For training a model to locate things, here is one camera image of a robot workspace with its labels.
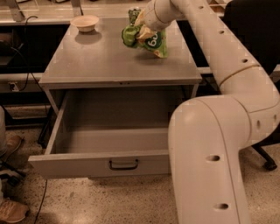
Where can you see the tan shoe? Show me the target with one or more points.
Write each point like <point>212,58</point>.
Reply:
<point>12,144</point>
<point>12,211</point>

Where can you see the beige bowl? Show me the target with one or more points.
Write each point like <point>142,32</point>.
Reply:
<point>85,23</point>

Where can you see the green rice chip bag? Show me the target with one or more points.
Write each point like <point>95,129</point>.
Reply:
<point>156,44</point>

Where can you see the tan shoe upper left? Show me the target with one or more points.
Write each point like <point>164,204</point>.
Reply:
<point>12,144</point>

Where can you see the tan shoe near bottom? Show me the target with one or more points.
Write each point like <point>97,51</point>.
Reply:
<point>12,211</point>

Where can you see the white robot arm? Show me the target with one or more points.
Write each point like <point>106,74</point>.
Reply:
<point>207,133</point>

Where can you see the grey cabinet counter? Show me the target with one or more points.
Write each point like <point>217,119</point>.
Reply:
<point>100,60</point>

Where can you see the wall power outlet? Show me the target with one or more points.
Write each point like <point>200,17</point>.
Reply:
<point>14,87</point>

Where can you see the green soda can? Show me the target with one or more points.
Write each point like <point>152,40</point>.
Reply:
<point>133,13</point>

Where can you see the black drawer handle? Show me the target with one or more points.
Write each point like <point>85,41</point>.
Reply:
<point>123,165</point>

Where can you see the open grey top drawer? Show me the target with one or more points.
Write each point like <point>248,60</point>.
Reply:
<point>95,126</point>

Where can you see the black office chair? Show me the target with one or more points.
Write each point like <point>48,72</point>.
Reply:
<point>256,29</point>

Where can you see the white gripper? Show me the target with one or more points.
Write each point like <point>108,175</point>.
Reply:
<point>150,17</point>

